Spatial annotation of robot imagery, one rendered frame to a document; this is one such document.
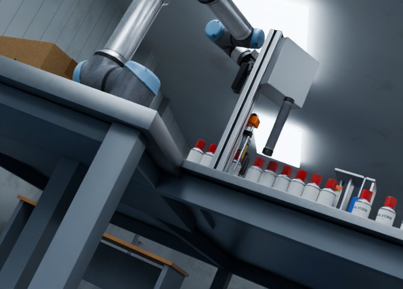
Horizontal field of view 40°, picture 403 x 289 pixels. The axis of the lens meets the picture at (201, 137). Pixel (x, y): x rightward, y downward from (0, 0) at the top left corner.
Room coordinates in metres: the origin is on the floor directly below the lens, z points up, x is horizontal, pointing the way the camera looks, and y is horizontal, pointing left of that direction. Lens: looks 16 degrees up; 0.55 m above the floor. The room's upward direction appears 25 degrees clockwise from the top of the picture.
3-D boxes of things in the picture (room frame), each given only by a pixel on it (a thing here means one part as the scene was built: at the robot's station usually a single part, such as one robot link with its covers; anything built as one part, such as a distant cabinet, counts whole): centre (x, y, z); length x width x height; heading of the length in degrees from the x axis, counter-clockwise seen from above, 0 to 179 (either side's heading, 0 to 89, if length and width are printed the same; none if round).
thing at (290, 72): (1.75, -0.17, 1.38); 0.17 x 0.10 x 0.19; 118
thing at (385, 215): (1.62, -0.62, 0.98); 0.05 x 0.05 x 0.20
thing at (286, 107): (1.71, -0.22, 1.18); 0.04 x 0.04 x 0.21
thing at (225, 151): (1.73, -0.09, 1.16); 0.04 x 0.04 x 0.67; 63
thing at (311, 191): (1.72, -0.40, 0.98); 0.05 x 0.05 x 0.20
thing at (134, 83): (1.46, 0.23, 1.01); 0.13 x 0.12 x 0.14; 56
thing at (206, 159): (1.91, -0.06, 0.98); 0.05 x 0.05 x 0.20
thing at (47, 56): (1.90, 0.62, 0.99); 0.30 x 0.24 x 0.27; 54
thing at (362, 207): (1.65, -0.55, 0.98); 0.05 x 0.05 x 0.20
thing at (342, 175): (1.77, -0.54, 1.14); 0.14 x 0.11 x 0.01; 63
